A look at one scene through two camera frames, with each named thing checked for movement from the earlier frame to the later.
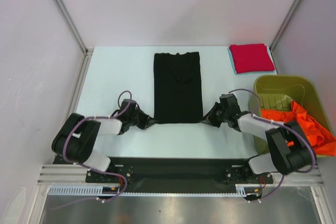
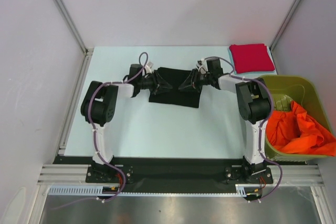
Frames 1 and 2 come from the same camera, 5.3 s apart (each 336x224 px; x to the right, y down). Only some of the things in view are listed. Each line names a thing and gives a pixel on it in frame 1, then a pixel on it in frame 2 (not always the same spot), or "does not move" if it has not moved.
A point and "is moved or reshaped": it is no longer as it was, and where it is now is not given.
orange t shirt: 323,142 does not move
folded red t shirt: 251,57 does not move
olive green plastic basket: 277,92 does not move
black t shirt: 177,91 is moved or reshaped
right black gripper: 213,117 -> 196,80
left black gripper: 147,120 -> 158,85
